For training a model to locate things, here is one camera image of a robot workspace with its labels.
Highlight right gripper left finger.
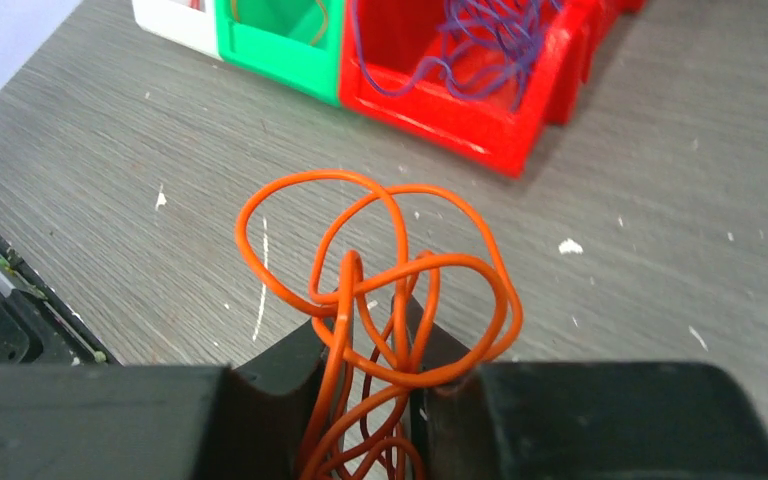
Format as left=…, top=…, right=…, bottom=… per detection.
left=0, top=324, right=325, bottom=479

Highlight green plastic bin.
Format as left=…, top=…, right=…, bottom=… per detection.
left=215, top=0, right=345, bottom=106

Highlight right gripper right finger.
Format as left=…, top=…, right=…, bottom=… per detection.
left=390, top=294, right=768, bottom=480

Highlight purple cable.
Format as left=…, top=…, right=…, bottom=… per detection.
left=350, top=0, right=564, bottom=111

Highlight orange cable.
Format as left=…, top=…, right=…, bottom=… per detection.
left=311, top=0, right=331, bottom=48
left=234, top=169, right=524, bottom=480

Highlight white plastic bin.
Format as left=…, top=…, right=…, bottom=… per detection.
left=131, top=0, right=221, bottom=60

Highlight red plastic bin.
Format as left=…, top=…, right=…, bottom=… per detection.
left=338, top=1, right=642, bottom=177

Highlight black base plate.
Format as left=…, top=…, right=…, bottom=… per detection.
left=0, top=234, right=120, bottom=366

